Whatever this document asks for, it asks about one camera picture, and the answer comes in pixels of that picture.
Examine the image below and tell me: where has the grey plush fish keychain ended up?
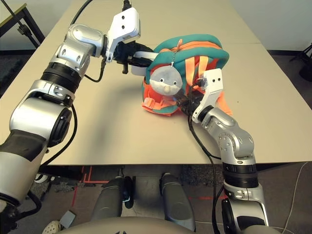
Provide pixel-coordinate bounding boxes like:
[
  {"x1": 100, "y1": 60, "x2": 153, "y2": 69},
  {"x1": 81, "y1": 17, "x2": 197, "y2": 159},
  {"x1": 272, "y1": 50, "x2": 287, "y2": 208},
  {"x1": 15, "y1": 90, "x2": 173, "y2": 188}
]
[{"x1": 149, "y1": 47, "x2": 183, "y2": 96}]

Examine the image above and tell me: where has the black framed side table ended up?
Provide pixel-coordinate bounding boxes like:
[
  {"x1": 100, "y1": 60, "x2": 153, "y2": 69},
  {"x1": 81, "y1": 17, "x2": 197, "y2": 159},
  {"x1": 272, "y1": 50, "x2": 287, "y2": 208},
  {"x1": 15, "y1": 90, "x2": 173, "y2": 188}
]
[{"x1": 0, "y1": 2, "x2": 46, "y2": 51}]

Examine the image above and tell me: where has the grey robot right leg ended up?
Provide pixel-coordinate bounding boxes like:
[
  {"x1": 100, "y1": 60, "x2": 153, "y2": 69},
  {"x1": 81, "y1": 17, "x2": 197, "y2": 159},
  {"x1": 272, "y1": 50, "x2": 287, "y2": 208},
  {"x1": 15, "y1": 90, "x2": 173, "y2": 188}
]
[{"x1": 159, "y1": 172, "x2": 196, "y2": 232}]

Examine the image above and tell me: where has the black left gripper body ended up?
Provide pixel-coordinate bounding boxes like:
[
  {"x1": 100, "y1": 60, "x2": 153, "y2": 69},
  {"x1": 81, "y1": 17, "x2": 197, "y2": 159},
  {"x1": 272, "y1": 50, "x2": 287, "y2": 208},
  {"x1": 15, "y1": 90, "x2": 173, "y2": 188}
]
[{"x1": 114, "y1": 40, "x2": 137, "y2": 74}]

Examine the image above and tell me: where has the white floor cable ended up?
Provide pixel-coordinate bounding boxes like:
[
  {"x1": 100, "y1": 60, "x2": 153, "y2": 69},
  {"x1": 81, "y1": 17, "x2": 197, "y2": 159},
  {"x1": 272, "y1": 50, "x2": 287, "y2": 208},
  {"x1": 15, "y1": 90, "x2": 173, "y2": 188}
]
[{"x1": 268, "y1": 161, "x2": 312, "y2": 233}]

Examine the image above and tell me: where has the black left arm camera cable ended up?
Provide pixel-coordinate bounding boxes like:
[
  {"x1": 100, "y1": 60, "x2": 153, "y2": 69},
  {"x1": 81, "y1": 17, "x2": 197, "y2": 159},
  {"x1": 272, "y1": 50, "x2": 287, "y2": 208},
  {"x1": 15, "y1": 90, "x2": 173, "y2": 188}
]
[{"x1": 36, "y1": 0, "x2": 134, "y2": 176}]

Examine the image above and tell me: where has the white round floor object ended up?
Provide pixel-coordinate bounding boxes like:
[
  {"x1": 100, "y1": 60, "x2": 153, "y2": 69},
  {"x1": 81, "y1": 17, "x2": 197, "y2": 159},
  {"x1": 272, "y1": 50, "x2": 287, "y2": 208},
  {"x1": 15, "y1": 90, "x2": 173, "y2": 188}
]
[{"x1": 34, "y1": 173, "x2": 56, "y2": 184}]

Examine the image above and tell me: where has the grey robot leg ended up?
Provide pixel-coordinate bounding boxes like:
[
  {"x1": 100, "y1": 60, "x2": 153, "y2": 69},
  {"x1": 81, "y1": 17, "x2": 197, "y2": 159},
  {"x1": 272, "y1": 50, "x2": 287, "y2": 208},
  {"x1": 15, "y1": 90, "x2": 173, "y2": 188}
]
[
  {"x1": 159, "y1": 172, "x2": 196, "y2": 232},
  {"x1": 91, "y1": 176, "x2": 134, "y2": 220}
]

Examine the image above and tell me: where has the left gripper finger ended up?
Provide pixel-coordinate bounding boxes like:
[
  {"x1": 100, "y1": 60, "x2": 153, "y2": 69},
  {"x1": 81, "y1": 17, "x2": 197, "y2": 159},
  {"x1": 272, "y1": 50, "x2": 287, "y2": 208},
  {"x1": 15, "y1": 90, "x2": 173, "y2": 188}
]
[
  {"x1": 128, "y1": 57, "x2": 151, "y2": 68},
  {"x1": 135, "y1": 42, "x2": 156, "y2": 54}
]

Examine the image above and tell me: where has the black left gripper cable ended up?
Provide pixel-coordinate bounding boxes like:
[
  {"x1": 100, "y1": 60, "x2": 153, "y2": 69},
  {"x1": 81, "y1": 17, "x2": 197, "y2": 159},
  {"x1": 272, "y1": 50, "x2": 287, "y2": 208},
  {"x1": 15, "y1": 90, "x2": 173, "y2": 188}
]
[{"x1": 84, "y1": 56, "x2": 107, "y2": 83}]

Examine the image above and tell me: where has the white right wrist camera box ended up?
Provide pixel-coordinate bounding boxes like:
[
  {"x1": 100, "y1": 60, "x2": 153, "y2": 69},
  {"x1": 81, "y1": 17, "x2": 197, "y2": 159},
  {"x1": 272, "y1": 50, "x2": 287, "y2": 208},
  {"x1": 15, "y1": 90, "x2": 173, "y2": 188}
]
[{"x1": 191, "y1": 68, "x2": 224, "y2": 123}]

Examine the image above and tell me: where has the white perforated shoe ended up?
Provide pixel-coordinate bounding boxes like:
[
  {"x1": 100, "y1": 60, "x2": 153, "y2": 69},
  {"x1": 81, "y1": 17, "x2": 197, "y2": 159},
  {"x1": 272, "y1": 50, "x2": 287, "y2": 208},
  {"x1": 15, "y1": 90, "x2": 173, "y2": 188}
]
[{"x1": 41, "y1": 220, "x2": 62, "y2": 234}]

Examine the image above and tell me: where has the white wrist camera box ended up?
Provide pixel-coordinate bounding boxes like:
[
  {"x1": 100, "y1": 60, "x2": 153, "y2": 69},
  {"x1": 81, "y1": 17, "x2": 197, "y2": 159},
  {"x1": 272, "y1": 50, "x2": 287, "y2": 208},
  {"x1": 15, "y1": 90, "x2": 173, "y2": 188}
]
[
  {"x1": 106, "y1": 6, "x2": 142, "y2": 63},
  {"x1": 191, "y1": 68, "x2": 224, "y2": 123}
]

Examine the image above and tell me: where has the grey foot pedal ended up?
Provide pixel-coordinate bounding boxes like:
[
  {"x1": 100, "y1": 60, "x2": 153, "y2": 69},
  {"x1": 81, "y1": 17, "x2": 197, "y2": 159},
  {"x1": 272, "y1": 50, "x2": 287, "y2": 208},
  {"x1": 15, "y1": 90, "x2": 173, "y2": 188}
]
[{"x1": 59, "y1": 210, "x2": 77, "y2": 229}]

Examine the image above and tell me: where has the black tripod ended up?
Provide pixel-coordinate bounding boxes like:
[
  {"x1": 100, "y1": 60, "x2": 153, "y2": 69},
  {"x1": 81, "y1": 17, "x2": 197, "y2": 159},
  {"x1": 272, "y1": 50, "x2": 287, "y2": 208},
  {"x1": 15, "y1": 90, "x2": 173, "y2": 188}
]
[{"x1": 290, "y1": 42, "x2": 312, "y2": 80}]

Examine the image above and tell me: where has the grey robot left leg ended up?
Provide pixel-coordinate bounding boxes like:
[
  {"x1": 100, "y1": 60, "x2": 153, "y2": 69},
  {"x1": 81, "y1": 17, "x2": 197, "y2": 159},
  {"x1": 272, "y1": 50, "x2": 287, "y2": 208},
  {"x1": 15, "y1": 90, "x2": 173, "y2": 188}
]
[{"x1": 91, "y1": 176, "x2": 134, "y2": 220}]

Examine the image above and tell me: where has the black slanted pole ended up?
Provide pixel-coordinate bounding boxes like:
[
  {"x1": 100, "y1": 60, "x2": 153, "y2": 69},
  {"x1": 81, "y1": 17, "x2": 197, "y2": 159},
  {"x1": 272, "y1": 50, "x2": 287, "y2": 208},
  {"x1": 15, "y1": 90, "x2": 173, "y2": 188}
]
[{"x1": 0, "y1": 0, "x2": 32, "y2": 37}]

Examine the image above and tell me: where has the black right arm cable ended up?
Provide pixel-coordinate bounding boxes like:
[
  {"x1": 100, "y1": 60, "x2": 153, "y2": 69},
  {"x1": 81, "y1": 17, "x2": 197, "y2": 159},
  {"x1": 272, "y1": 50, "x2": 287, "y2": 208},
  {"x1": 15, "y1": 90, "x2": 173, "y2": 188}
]
[{"x1": 186, "y1": 78, "x2": 225, "y2": 234}]

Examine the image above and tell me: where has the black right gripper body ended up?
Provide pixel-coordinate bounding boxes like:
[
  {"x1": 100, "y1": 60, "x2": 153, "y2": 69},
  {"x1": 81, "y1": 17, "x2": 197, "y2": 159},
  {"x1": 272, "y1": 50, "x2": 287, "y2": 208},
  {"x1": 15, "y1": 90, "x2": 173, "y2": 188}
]
[{"x1": 181, "y1": 90, "x2": 205, "y2": 116}]

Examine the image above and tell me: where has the teal and orange backpack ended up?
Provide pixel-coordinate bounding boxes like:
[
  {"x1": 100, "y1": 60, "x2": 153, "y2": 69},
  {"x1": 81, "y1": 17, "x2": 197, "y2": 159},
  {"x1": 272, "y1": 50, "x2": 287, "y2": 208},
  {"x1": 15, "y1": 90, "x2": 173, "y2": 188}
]
[{"x1": 140, "y1": 34, "x2": 234, "y2": 116}]

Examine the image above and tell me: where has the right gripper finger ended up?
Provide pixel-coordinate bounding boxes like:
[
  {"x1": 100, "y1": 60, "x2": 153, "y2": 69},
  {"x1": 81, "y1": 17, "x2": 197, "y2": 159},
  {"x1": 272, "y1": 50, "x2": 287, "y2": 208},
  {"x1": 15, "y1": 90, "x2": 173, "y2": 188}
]
[{"x1": 173, "y1": 95, "x2": 187, "y2": 106}]

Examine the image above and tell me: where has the black floor mat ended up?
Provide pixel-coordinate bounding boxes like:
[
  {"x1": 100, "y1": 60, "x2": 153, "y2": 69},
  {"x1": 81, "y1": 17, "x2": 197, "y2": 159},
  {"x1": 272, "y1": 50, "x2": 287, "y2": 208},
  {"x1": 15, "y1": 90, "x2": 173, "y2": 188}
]
[{"x1": 0, "y1": 55, "x2": 25, "y2": 86}]

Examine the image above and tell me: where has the grey robot torso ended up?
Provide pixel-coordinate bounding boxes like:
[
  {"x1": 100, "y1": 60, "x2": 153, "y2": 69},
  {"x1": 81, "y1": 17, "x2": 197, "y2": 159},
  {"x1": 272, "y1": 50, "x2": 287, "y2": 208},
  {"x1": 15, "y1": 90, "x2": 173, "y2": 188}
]
[{"x1": 56, "y1": 216, "x2": 292, "y2": 234}]

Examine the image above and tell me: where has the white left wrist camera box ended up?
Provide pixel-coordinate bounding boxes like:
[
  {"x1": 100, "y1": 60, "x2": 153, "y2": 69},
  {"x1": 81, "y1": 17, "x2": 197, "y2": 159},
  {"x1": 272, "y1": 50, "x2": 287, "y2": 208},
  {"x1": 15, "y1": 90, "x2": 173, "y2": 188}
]
[{"x1": 106, "y1": 6, "x2": 142, "y2": 63}]

